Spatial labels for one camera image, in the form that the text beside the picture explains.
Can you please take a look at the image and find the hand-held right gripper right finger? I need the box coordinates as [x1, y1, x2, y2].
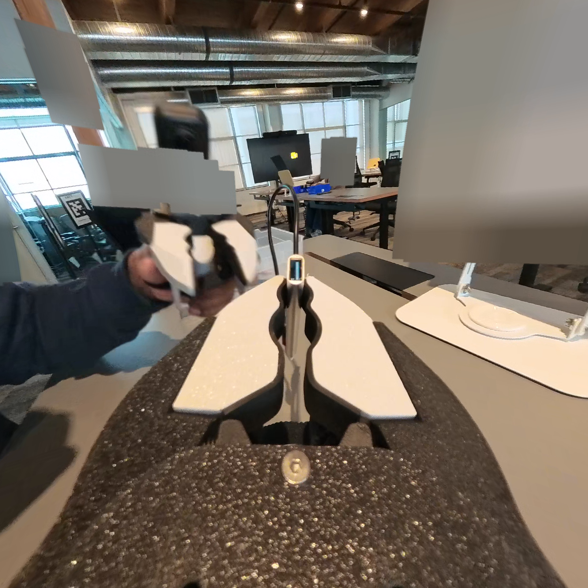
[301, 274, 419, 421]

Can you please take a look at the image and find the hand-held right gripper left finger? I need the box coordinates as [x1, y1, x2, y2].
[172, 275, 289, 416]

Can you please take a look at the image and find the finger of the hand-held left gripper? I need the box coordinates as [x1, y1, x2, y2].
[148, 222, 199, 298]
[212, 219, 261, 286]

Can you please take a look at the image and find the black multi-head usb cable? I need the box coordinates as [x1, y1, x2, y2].
[266, 184, 301, 278]

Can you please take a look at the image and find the silver usb hub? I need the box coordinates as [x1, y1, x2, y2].
[276, 254, 309, 422]

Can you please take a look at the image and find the black display screen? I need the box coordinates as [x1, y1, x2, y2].
[246, 130, 314, 185]

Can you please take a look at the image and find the printed tag sign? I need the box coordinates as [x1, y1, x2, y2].
[57, 190, 94, 229]

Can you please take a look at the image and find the black office chair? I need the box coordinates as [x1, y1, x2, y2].
[332, 202, 364, 232]
[379, 149, 403, 189]

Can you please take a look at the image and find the wooden desk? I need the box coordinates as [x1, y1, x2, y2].
[249, 186, 399, 251]

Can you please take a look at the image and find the white document stand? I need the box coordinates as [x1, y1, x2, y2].
[395, 261, 588, 398]

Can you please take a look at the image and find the metal air duct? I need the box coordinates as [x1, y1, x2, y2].
[94, 59, 407, 89]
[73, 21, 420, 61]
[188, 85, 391, 104]

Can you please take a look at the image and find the black desk cable cover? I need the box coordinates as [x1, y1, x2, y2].
[330, 251, 435, 296]

